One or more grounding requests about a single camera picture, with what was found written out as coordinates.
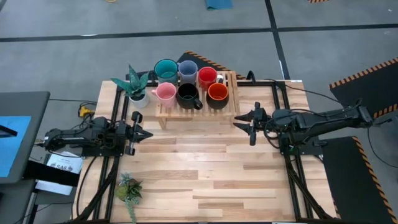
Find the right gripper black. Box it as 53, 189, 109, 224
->
233, 101, 275, 147

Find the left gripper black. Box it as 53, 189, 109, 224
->
119, 111, 154, 157

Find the black mug with orange interior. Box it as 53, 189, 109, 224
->
205, 82, 229, 110

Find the pink faceted coffee mug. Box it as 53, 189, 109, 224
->
150, 82, 177, 109

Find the plain black coffee mug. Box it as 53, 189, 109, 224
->
175, 82, 204, 111

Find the red coffee mug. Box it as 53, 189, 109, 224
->
197, 66, 224, 91

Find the teal coffee mug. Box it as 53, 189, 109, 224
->
154, 58, 179, 85

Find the lavender grey coffee mug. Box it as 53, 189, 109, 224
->
177, 60, 199, 85

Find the wooden slatted shelf rack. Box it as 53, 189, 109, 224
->
154, 70, 241, 130

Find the snake plant in white pot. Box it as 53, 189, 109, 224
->
110, 64, 150, 110

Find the small succulent plant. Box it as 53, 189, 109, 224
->
114, 172, 144, 224

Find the black mat with hazard stripes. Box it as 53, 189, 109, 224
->
176, 50, 247, 80
328, 57, 398, 119
321, 136, 398, 224

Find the printed white paper sheet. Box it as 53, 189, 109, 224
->
45, 151, 85, 175

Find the plain white paper sheet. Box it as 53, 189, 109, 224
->
34, 179, 73, 197

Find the blue floor mat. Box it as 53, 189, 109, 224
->
205, 0, 234, 11

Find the grey desk with blue screen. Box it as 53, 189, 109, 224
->
0, 90, 51, 185

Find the black aluminium frame rail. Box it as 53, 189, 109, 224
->
125, 79, 282, 88

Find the yellow cable connector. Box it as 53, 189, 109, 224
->
78, 105, 95, 119

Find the thick black cable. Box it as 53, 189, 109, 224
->
75, 155, 98, 219

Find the thin black cable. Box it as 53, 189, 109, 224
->
264, 78, 364, 109

